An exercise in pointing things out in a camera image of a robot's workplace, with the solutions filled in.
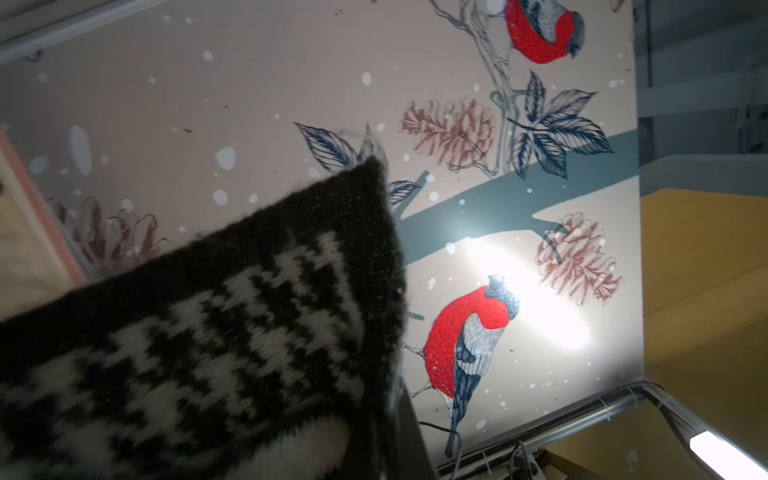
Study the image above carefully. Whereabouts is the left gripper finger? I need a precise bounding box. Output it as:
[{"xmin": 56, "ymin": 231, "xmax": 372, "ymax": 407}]
[{"xmin": 383, "ymin": 377, "xmax": 437, "ymax": 480}]

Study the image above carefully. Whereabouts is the black white houndstooth scarf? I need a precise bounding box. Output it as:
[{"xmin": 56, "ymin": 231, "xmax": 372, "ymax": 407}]
[{"xmin": 1, "ymin": 158, "xmax": 405, "ymax": 479}]

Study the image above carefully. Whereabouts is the ceiling light fixture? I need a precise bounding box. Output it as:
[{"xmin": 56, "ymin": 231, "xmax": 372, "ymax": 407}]
[{"xmin": 689, "ymin": 431, "xmax": 768, "ymax": 480}]

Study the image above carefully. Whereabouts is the pink plastic tray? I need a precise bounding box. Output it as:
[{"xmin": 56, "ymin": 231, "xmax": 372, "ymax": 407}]
[{"xmin": 1, "ymin": 135, "xmax": 87, "ymax": 319}]

